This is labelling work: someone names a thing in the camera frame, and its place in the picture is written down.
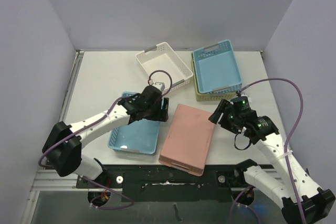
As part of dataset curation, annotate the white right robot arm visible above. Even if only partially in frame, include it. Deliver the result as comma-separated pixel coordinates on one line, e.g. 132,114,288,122
209,96,335,223

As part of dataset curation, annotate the light blue plastic basket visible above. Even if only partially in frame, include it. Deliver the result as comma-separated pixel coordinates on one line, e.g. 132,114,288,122
107,91,161,156

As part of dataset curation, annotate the yellow-green plastic basket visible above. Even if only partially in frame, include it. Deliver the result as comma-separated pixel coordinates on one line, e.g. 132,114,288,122
191,54,236,101

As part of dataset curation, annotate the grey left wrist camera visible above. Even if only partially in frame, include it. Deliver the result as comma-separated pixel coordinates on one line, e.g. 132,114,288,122
153,82,165,93

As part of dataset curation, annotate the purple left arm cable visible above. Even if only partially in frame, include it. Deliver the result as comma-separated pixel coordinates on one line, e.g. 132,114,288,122
38,70,173,210

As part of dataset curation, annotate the white plastic basket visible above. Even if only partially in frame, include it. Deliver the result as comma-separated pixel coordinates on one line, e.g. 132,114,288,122
135,42,194,92

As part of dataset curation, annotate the pink plastic basket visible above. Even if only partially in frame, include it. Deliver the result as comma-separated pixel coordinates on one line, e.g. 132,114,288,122
159,104,215,176

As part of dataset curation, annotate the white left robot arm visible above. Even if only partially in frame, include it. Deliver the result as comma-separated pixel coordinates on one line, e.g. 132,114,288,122
41,82,169,188

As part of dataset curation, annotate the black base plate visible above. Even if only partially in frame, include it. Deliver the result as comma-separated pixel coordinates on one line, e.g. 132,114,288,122
76,164,263,204

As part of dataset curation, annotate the aluminium table frame rail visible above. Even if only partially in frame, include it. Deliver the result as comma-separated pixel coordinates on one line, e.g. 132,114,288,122
31,169,77,191

